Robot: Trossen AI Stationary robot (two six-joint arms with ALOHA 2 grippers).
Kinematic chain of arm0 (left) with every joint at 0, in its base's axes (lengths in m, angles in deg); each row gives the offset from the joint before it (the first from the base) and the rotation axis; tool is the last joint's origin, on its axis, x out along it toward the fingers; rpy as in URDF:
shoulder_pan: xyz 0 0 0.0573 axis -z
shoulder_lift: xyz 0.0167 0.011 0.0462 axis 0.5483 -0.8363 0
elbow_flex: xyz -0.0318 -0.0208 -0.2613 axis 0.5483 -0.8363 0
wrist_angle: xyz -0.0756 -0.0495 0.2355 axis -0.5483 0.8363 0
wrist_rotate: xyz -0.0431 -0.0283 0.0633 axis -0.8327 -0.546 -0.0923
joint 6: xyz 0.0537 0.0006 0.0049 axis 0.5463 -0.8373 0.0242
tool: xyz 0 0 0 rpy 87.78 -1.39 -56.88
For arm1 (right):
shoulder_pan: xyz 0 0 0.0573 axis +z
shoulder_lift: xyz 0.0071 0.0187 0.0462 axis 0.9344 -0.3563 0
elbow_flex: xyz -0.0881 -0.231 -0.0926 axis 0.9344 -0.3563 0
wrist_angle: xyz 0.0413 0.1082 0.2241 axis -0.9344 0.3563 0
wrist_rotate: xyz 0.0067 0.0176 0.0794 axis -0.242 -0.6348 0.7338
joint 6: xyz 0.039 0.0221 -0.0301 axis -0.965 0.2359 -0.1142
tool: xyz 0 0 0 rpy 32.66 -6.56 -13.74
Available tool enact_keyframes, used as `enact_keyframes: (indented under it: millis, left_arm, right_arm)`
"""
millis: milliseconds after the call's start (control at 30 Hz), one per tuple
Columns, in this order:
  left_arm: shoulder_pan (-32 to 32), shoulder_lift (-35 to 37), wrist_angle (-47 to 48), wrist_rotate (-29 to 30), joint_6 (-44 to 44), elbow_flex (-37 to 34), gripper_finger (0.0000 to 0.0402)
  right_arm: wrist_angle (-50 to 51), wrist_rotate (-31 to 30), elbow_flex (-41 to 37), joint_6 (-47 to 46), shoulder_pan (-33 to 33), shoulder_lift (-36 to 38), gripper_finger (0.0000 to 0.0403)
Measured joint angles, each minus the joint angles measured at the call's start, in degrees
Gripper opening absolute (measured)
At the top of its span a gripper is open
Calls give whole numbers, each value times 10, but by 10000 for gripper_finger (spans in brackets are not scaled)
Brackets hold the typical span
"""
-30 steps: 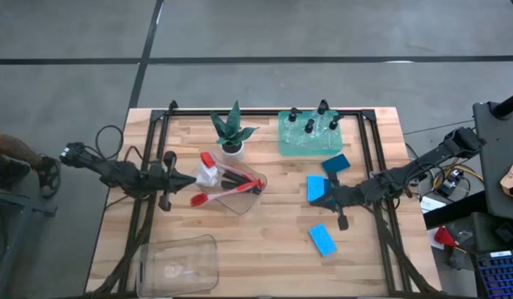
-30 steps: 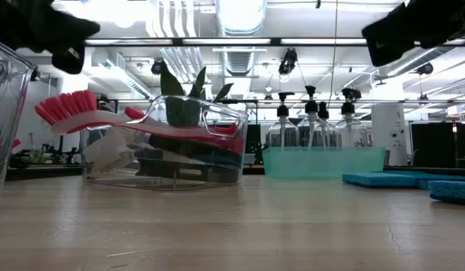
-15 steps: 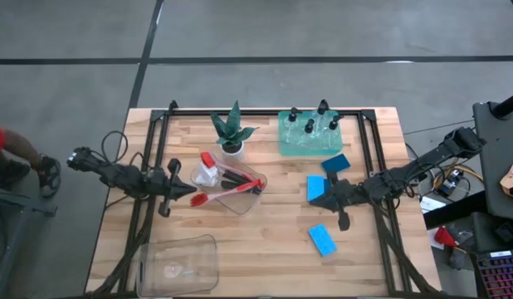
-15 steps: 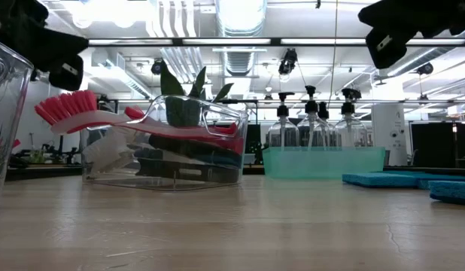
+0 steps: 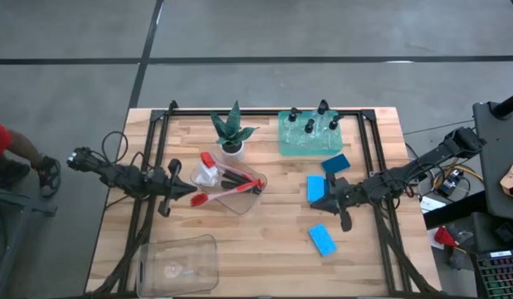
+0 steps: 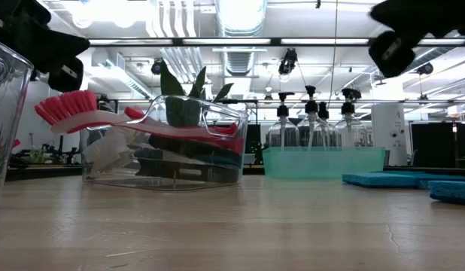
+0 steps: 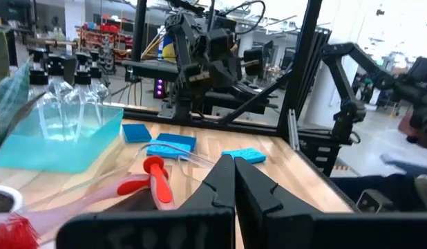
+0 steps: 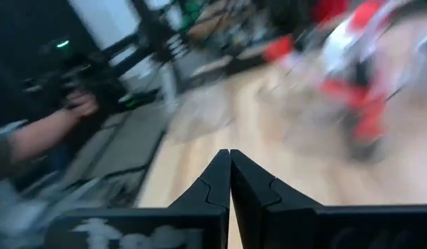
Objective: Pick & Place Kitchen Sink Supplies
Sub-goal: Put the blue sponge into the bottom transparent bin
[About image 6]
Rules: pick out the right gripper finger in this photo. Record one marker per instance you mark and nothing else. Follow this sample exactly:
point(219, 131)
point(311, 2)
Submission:
point(405, 9)
point(409, 24)

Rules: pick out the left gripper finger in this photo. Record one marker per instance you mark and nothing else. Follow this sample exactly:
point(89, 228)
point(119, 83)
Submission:
point(55, 54)
point(55, 40)

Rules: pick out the clear pump bottle black top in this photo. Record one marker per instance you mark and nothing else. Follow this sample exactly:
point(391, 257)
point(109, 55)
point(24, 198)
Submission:
point(347, 109)
point(311, 107)
point(282, 111)
point(323, 111)

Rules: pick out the light blue packet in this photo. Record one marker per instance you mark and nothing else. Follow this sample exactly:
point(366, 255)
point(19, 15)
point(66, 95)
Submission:
point(379, 180)

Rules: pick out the dark blue sponge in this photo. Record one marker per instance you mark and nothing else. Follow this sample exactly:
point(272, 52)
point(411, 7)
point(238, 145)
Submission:
point(443, 177)

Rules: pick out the light blue sponge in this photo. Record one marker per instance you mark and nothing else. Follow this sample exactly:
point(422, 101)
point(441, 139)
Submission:
point(452, 192)

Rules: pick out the black ceiling spotlight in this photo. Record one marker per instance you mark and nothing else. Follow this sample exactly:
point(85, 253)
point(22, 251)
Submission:
point(289, 62)
point(156, 67)
point(425, 69)

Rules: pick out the clear plastic bin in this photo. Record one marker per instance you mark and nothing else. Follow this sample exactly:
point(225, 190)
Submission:
point(14, 113)

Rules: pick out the white square column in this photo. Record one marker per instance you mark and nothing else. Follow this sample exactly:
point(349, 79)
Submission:
point(390, 133)

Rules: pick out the black partition panel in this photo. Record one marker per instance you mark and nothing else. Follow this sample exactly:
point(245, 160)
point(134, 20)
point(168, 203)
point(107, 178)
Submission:
point(435, 145)

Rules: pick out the cluttered background workbench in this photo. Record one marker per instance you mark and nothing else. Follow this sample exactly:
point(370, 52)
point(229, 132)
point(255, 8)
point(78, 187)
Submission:
point(40, 156)

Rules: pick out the snake plant in white pot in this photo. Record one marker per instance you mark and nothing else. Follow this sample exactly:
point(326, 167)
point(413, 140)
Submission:
point(168, 83)

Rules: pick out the translucent green plastic tray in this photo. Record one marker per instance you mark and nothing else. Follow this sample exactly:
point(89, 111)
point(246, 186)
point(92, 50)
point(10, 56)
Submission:
point(323, 163)

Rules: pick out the clear plastic bag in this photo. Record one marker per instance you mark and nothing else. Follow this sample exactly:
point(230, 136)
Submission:
point(161, 185)

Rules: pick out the silver ventilation duct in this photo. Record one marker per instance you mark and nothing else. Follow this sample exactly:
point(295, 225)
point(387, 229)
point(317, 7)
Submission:
point(240, 19)

